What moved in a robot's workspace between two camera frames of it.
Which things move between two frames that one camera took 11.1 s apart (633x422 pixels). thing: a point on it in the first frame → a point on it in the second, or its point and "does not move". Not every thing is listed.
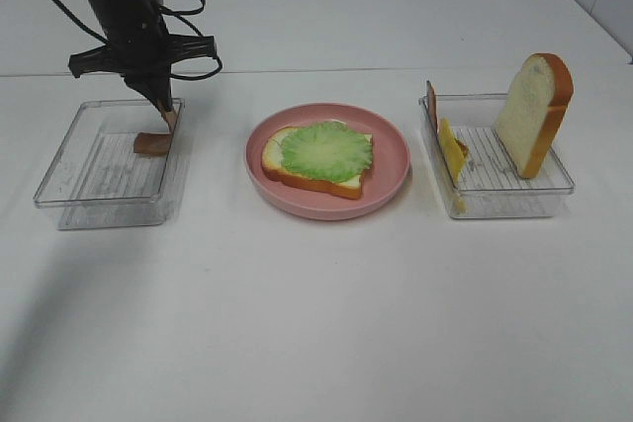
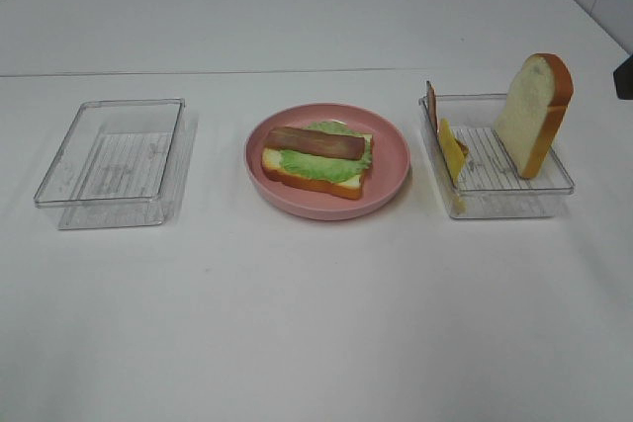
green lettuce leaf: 328,150 does not move
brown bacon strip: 156,143 → 316,142
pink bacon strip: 432,107 does not move
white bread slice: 273,165 does not move
